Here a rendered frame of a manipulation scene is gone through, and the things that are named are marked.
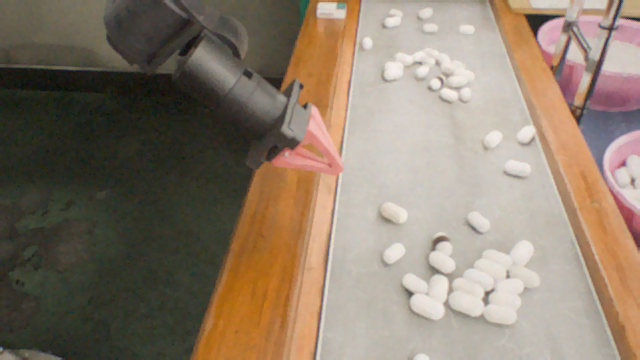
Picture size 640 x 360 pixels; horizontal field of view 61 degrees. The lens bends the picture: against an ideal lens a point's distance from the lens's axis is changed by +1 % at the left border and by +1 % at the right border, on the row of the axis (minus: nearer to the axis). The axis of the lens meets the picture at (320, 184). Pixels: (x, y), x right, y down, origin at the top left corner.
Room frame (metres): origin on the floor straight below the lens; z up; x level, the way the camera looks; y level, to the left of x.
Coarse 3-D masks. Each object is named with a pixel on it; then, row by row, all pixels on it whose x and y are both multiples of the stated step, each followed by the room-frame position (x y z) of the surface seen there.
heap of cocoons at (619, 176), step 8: (632, 160) 0.65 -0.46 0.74; (624, 168) 0.64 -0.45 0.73; (632, 168) 0.63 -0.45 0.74; (616, 176) 0.61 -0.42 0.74; (624, 176) 0.61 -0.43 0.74; (632, 176) 0.62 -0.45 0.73; (616, 184) 0.61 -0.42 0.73; (624, 184) 0.60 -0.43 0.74; (632, 184) 0.61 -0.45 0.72; (624, 192) 0.57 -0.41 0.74; (632, 192) 0.57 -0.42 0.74; (632, 200) 0.56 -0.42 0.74
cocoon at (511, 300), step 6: (492, 294) 0.38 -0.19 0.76; (498, 294) 0.38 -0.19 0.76; (504, 294) 0.38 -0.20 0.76; (510, 294) 0.38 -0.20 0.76; (492, 300) 0.38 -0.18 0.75; (498, 300) 0.38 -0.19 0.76; (504, 300) 0.38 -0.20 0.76; (510, 300) 0.37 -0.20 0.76; (516, 300) 0.37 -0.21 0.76; (510, 306) 0.37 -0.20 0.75; (516, 306) 0.37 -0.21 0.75
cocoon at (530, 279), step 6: (510, 270) 0.42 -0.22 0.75; (516, 270) 0.42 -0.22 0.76; (522, 270) 0.42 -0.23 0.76; (528, 270) 0.42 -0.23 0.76; (510, 276) 0.42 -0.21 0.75; (516, 276) 0.41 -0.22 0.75; (522, 276) 0.41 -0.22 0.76; (528, 276) 0.41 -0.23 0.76; (534, 276) 0.41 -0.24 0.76; (528, 282) 0.40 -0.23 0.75; (534, 282) 0.40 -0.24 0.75
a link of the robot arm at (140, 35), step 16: (112, 0) 0.51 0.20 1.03; (128, 0) 0.49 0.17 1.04; (144, 0) 0.48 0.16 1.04; (160, 0) 0.48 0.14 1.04; (112, 16) 0.49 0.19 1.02; (128, 16) 0.48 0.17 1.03; (144, 16) 0.48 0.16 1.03; (160, 16) 0.48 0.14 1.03; (176, 16) 0.48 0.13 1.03; (112, 32) 0.48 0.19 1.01; (128, 32) 0.48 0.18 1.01; (144, 32) 0.48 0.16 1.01; (160, 32) 0.48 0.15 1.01; (176, 32) 0.49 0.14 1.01; (128, 48) 0.47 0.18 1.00; (144, 48) 0.48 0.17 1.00; (160, 48) 0.49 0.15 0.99
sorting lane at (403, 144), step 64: (384, 0) 1.31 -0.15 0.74; (448, 0) 1.30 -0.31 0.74; (384, 64) 0.97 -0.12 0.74; (384, 128) 0.74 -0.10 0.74; (448, 128) 0.74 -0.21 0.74; (512, 128) 0.74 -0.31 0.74; (384, 192) 0.58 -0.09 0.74; (448, 192) 0.58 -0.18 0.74; (512, 192) 0.58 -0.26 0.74; (448, 256) 0.46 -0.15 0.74; (576, 256) 0.46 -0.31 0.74; (384, 320) 0.36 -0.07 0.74; (448, 320) 0.36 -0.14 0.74; (576, 320) 0.36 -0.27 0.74
